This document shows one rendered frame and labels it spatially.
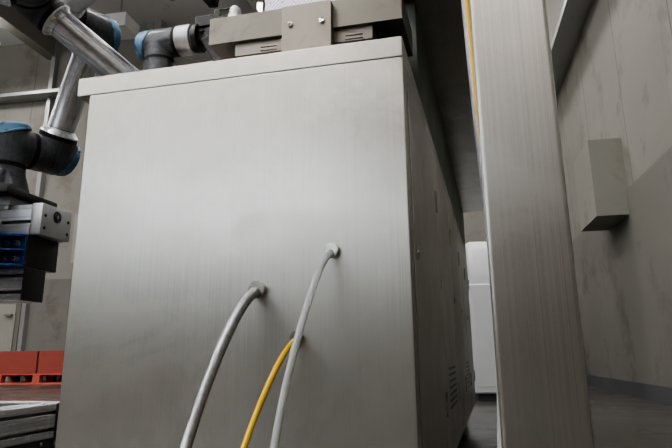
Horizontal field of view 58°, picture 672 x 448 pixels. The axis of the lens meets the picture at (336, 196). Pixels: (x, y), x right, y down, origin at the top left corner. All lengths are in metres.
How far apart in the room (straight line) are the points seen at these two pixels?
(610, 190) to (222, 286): 4.50
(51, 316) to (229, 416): 10.00
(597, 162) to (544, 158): 4.89
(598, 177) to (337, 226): 4.42
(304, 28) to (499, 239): 0.83
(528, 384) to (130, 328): 0.82
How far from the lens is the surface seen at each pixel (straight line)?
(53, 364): 9.56
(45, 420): 1.93
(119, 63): 1.70
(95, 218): 1.23
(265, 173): 1.08
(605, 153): 5.41
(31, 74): 12.62
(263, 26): 1.28
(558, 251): 0.47
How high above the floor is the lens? 0.35
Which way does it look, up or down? 15 degrees up
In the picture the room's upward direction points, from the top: 1 degrees counter-clockwise
